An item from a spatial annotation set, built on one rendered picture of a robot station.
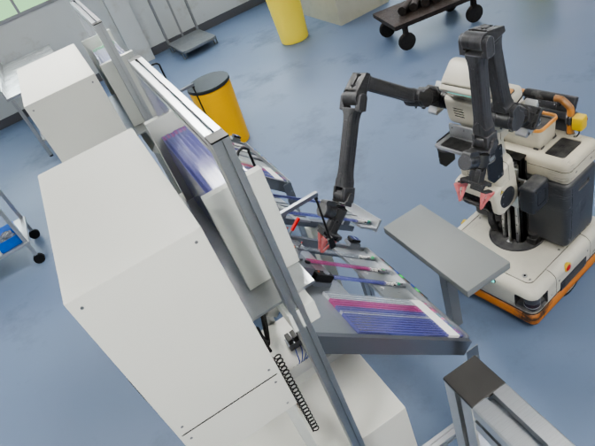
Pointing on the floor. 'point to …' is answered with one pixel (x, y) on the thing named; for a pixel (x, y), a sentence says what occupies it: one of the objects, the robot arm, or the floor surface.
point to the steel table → (9, 80)
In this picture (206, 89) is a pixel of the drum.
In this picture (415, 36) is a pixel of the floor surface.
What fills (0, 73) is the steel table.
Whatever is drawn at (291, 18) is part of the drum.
